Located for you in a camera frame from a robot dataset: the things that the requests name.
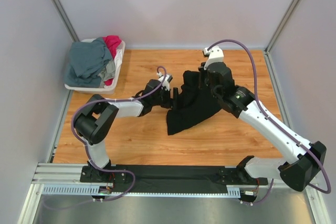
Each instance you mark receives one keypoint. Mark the aluminium frame rail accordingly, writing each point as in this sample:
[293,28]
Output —
[54,173]

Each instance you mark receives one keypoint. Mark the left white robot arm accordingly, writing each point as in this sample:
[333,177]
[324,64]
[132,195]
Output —
[93,121]

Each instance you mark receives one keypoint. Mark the corner aluminium post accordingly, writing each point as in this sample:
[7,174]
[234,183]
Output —
[282,24]
[65,19]

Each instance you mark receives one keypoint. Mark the light grey t-shirt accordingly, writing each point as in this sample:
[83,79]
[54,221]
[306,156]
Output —
[107,74]

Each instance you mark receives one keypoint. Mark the pink red t-shirt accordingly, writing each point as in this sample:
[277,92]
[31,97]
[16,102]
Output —
[112,42]

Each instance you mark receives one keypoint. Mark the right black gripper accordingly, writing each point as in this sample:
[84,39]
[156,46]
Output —
[202,73]

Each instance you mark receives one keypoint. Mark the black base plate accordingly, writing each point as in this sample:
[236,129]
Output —
[237,176]
[91,175]

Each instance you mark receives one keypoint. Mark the left corner aluminium post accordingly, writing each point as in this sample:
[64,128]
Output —
[65,19]

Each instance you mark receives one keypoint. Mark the right corner aluminium post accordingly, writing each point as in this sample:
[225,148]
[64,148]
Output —
[282,24]

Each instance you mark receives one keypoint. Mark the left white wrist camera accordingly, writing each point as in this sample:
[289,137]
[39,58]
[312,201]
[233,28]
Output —
[165,80]

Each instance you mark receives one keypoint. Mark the black t-shirt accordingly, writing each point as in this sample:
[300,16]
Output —
[194,105]

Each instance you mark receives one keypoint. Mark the white laundry basket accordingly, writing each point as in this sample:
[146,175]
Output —
[98,90]

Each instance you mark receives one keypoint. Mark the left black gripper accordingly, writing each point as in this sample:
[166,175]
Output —
[173,103]

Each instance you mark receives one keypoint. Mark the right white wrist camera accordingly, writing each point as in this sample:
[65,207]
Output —
[215,54]

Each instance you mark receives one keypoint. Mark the white t-shirt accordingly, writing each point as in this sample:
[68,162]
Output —
[118,60]

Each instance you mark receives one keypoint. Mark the teal grey t-shirt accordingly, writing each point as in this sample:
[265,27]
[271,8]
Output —
[86,60]

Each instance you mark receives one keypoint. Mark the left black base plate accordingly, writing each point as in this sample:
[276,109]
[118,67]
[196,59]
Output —
[91,175]

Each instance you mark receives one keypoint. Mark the slotted grey cable duct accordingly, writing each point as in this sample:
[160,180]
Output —
[95,190]

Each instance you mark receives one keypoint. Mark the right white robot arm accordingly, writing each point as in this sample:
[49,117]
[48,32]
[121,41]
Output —
[301,160]

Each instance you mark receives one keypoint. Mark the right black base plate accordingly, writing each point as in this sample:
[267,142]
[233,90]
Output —
[237,176]

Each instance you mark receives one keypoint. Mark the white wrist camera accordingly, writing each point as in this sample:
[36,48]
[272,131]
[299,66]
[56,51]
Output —
[215,54]
[165,80]

